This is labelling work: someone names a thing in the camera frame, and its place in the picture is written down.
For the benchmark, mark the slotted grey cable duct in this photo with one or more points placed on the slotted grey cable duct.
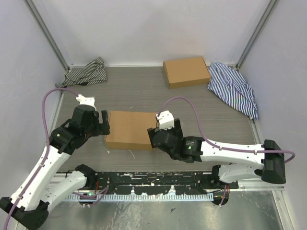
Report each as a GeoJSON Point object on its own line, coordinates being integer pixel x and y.
{"type": "Point", "coordinates": [156, 198]}

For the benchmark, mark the blue white striped cloth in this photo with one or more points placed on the blue white striped cloth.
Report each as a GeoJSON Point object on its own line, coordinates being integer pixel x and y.
{"type": "Point", "coordinates": [231, 87]}

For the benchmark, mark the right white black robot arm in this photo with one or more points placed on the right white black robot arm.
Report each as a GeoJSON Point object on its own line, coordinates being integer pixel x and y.
{"type": "Point", "coordinates": [236, 162]}

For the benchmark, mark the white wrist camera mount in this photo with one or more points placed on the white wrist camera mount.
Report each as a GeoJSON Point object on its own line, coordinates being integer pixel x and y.
{"type": "Point", "coordinates": [90, 101]}
{"type": "Point", "coordinates": [165, 120]}

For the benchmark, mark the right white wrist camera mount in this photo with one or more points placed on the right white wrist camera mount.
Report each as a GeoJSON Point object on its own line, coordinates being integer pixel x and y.
{"type": "Point", "coordinates": [165, 120]}

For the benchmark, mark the right aluminium corner post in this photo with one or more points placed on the right aluminium corner post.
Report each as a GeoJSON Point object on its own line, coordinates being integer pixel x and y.
{"type": "Point", "coordinates": [257, 31]}

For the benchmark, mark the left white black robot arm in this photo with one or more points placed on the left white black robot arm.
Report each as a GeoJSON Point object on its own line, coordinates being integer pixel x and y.
{"type": "Point", "coordinates": [31, 204]}

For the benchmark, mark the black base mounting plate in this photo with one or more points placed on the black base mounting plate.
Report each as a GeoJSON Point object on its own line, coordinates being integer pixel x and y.
{"type": "Point", "coordinates": [168, 184]}

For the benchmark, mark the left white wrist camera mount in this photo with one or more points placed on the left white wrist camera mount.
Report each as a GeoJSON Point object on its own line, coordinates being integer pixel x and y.
{"type": "Point", "coordinates": [90, 101]}

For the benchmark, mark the aluminium front rail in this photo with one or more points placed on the aluminium front rail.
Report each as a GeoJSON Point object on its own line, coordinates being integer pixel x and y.
{"type": "Point", "coordinates": [192, 175]}

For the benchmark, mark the cardboard box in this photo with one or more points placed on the cardboard box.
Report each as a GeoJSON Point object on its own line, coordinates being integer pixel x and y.
{"type": "Point", "coordinates": [128, 130]}
{"type": "Point", "coordinates": [186, 72]}

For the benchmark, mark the folded closed cardboard box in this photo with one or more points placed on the folded closed cardboard box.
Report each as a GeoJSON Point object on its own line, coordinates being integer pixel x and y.
{"type": "Point", "coordinates": [186, 72]}

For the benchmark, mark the aluminium corner post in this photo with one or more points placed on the aluminium corner post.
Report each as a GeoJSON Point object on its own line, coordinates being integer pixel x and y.
{"type": "Point", "coordinates": [257, 31]}
{"type": "Point", "coordinates": [44, 29]}

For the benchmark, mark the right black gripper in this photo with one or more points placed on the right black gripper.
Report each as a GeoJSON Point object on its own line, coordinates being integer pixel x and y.
{"type": "Point", "coordinates": [177, 130]}

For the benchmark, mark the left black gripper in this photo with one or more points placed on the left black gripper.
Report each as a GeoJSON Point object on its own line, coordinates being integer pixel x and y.
{"type": "Point", "coordinates": [103, 129]}

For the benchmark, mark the left aluminium corner post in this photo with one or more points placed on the left aluminium corner post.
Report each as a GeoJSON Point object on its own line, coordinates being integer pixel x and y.
{"type": "Point", "coordinates": [44, 29]}

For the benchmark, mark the grey striped cloth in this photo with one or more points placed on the grey striped cloth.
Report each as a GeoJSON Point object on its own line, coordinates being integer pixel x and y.
{"type": "Point", "coordinates": [93, 73]}

